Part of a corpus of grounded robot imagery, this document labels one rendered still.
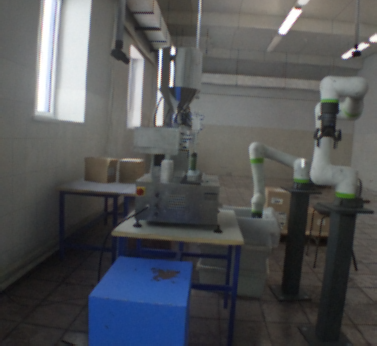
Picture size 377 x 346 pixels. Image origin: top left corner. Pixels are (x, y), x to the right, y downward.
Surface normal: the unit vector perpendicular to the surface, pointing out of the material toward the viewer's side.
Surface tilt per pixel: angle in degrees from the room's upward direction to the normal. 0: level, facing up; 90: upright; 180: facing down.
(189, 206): 90
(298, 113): 90
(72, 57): 90
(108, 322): 90
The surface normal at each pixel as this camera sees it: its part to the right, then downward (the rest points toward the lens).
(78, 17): -0.06, 0.07
